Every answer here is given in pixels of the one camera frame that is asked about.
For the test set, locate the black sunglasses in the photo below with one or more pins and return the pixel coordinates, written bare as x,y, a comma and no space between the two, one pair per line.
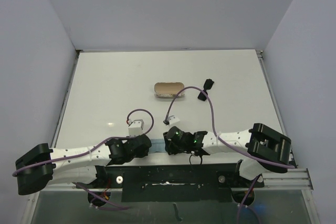
204,93

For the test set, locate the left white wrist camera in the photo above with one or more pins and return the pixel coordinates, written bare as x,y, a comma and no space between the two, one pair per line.
135,128

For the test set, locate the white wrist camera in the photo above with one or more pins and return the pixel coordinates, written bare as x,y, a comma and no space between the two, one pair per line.
135,128
171,120

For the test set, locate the patterned glasses case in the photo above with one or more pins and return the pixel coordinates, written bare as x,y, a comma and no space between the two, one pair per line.
168,90

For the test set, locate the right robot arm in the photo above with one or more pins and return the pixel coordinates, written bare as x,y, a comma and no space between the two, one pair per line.
263,148

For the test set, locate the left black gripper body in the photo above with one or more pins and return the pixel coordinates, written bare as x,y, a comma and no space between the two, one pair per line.
141,155

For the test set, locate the blue cleaning cloth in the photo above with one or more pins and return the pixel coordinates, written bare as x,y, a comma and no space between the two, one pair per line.
158,146

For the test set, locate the aluminium frame rail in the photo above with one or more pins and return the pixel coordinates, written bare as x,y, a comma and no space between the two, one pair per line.
295,179

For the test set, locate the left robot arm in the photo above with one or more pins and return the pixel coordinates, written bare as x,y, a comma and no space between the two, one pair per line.
43,166

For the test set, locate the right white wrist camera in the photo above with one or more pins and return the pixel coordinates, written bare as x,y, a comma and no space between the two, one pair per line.
171,120

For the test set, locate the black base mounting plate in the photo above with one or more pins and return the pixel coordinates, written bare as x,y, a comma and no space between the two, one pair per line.
168,183

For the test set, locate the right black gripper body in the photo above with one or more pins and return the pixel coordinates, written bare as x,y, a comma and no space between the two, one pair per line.
175,149

